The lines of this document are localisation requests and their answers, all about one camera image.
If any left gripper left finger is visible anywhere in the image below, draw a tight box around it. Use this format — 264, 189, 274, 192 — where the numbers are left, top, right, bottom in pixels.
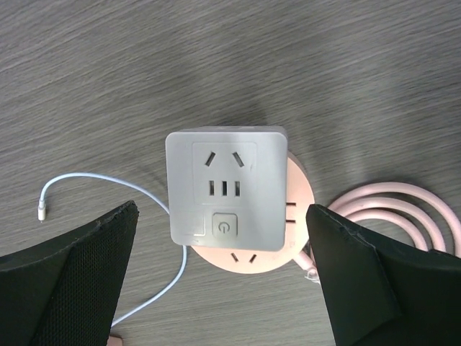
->
1, 200, 138, 345

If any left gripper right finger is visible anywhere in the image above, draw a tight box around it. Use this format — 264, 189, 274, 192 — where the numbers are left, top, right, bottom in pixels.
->
306, 204, 460, 345

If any blue charger with white cable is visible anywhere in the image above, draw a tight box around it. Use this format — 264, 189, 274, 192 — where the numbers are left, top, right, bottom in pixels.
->
37, 172, 190, 329

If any pink round socket base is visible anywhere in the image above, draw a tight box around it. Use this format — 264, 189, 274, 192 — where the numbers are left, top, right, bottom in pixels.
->
189, 151, 461, 285

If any white cube adapter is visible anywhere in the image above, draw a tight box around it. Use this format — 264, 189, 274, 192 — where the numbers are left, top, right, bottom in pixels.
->
165, 126, 288, 252

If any pink dual USB adapter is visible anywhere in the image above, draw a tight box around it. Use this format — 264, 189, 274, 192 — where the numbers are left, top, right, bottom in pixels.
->
107, 335, 123, 346

